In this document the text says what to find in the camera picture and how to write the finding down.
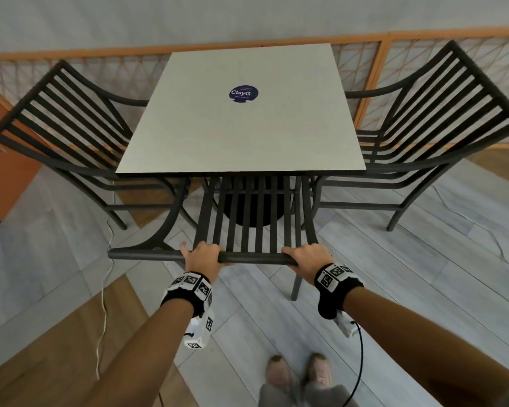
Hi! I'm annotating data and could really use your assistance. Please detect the person's right hand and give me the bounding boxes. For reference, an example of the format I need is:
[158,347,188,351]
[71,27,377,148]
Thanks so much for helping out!
[282,244,334,285]

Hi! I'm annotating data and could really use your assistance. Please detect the person's left hand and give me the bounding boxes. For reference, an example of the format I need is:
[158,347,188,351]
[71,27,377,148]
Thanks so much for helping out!
[180,241,235,283]

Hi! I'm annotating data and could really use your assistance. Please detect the dark metal slatted chair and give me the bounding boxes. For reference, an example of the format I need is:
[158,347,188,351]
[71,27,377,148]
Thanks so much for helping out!
[108,175,323,302]
[309,40,509,233]
[0,59,192,232]

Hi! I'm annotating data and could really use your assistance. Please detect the person's left forearm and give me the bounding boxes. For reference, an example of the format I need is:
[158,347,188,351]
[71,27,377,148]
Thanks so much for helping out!
[83,298,196,407]

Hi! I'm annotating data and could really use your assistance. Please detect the person's right forearm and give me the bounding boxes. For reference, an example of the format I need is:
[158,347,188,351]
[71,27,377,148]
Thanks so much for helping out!
[341,286,509,407]

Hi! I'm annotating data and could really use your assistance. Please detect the black marker wristband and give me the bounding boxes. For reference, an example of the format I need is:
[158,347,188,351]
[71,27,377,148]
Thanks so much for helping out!
[160,272,214,318]
[313,263,365,321]

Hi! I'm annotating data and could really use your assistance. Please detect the person's left brown shoe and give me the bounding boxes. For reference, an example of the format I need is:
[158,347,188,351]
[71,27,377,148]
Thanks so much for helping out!
[266,355,296,391]

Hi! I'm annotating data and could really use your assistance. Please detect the person's brown shoe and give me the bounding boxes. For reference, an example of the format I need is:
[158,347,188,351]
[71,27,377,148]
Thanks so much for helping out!
[303,352,332,389]
[266,355,296,391]

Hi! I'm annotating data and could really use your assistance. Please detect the person's right brown shoe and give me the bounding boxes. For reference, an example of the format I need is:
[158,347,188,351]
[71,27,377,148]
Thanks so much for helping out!
[303,352,332,389]

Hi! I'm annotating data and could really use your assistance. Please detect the person's grey trousers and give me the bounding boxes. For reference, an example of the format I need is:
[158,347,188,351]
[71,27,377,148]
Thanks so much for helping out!
[257,378,361,407]

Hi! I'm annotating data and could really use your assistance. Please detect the round blue sticker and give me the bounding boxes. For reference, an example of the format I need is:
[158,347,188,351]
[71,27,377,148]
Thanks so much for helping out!
[228,85,260,103]

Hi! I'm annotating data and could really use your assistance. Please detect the orange wooden mesh railing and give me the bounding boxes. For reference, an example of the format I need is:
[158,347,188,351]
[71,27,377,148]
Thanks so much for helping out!
[0,25,509,151]

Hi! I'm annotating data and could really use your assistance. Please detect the orange wooden cabinet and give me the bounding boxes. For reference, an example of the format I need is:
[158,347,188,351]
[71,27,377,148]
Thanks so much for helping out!
[0,80,43,221]

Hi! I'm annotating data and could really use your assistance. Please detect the black table pedestal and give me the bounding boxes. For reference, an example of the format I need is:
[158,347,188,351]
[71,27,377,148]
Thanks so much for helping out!
[212,177,296,228]

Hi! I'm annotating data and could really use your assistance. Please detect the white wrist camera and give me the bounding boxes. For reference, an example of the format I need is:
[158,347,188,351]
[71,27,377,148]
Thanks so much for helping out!
[183,307,216,350]
[335,310,361,339]

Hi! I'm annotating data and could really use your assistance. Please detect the black cable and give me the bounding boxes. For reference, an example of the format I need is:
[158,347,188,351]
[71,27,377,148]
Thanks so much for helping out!
[346,320,364,399]

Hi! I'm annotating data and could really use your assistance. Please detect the white floor cable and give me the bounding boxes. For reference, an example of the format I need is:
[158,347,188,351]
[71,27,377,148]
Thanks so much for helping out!
[95,216,113,380]
[432,185,509,300]

